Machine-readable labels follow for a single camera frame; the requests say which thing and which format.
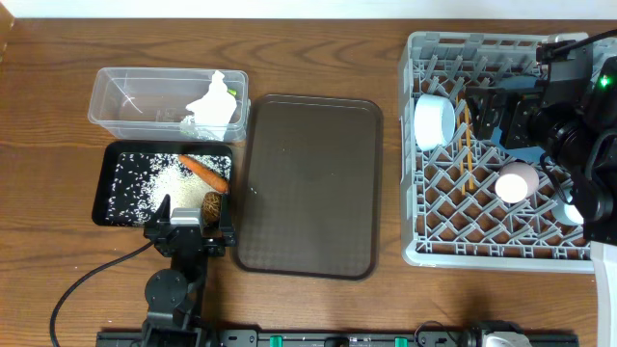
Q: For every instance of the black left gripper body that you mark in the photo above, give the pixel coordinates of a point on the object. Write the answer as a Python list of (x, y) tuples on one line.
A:
[(218, 250)]

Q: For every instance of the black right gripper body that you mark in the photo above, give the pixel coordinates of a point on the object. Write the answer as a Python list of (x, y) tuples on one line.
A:
[(517, 128)]

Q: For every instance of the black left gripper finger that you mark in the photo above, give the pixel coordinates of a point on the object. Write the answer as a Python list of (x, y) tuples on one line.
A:
[(162, 215), (225, 221)]

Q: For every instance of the brown shiitake mushroom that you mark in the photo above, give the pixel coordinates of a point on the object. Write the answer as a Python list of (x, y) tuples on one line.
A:
[(211, 207)]

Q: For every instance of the large blue bowl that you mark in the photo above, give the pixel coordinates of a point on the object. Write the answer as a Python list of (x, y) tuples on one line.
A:
[(527, 154)]

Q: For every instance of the white rice grains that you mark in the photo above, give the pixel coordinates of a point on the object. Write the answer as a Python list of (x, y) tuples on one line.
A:
[(140, 181)]

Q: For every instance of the orange carrot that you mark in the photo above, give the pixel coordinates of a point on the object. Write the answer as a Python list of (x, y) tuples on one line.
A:
[(216, 182)]

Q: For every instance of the small light blue bowl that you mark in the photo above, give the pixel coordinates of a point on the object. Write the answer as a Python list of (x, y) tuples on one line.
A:
[(434, 122)]

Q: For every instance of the aluminium foil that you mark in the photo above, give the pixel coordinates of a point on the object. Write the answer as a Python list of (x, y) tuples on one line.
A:
[(189, 127)]

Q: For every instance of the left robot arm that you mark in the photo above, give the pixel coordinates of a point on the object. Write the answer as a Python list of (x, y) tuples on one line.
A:
[(174, 294)]

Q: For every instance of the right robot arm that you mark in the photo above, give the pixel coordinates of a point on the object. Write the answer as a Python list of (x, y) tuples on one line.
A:
[(571, 115)]

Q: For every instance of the black waste tray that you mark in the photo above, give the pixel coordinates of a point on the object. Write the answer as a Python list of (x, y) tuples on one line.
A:
[(215, 156)]

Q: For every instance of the grey dishwasher rack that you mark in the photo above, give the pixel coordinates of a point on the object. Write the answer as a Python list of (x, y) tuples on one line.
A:
[(444, 223)]

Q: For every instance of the pink cup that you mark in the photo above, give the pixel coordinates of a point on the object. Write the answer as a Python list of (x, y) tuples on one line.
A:
[(516, 181)]

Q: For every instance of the brown plastic tray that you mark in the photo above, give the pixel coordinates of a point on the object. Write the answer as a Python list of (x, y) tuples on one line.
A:
[(309, 204)]

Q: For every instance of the light blue cup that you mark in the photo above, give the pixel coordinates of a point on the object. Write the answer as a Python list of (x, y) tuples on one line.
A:
[(566, 214)]

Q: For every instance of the clear plastic bin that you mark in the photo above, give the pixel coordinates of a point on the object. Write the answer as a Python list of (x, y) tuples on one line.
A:
[(148, 103)]

